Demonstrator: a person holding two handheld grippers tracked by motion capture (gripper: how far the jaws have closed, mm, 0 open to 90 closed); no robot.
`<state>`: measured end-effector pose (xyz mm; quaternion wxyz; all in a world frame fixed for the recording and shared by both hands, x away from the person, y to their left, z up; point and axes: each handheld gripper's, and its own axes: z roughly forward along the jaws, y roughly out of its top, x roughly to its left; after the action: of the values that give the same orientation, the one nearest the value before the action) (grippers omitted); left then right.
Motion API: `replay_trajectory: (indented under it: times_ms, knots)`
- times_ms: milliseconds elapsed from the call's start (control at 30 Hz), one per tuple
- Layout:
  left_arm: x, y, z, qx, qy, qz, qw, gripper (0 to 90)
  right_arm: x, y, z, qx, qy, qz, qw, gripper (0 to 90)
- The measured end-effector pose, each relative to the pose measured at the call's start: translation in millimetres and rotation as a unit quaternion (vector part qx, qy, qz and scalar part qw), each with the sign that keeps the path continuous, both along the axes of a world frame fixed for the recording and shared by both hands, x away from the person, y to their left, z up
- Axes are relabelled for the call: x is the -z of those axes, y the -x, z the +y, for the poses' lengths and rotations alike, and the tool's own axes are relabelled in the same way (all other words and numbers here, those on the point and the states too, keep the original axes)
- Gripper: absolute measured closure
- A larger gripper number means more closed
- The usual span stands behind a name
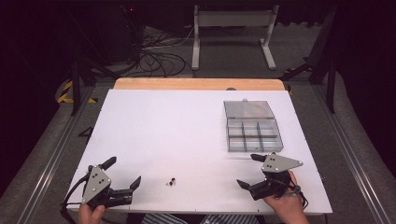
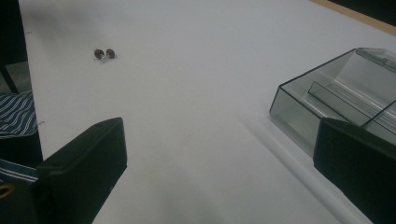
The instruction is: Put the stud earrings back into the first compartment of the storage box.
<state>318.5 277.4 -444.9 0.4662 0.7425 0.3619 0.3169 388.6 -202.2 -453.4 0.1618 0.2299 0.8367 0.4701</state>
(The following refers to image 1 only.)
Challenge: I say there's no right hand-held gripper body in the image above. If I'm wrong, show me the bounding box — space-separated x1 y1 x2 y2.
248 152 304 202

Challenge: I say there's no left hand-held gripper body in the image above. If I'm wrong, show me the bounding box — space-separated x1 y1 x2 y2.
81 164 134 210

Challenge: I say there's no clear plastic compartment box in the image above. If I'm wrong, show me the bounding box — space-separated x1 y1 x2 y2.
222 98 285 153

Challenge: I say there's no person's left hand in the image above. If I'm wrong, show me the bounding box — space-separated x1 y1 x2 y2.
78 203 108 224

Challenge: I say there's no person's right hand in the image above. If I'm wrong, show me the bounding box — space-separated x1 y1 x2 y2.
263 170 308 220

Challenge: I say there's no person's striped clothing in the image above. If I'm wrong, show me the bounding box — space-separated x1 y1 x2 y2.
139 213 260 224

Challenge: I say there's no yellow black hazard tape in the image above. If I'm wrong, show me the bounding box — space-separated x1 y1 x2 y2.
56 79 99 105

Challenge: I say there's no black metal stand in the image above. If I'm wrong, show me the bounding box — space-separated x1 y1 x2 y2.
277 6 339 115
64 6 120 117

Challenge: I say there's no dark equipment with red light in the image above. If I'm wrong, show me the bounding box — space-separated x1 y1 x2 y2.
99 3 146 64

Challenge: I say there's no white metal stand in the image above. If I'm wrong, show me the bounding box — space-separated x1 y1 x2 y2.
191 4 280 71

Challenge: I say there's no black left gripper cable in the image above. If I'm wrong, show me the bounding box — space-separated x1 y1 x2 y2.
60 173 92 224

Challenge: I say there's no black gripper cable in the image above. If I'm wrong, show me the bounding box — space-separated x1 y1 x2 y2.
288 182 309 209
60 173 92 224

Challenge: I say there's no black triangular bracket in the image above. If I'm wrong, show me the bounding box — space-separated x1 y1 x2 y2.
78 126 94 138

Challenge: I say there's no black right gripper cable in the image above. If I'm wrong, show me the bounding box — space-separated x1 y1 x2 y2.
288 182 309 209

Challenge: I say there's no aluminium floor rail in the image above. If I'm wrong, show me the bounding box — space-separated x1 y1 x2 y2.
17 85 96 224
312 83 396 224

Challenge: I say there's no tangle of black floor cables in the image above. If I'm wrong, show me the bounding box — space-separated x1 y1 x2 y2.
130 24 198 78

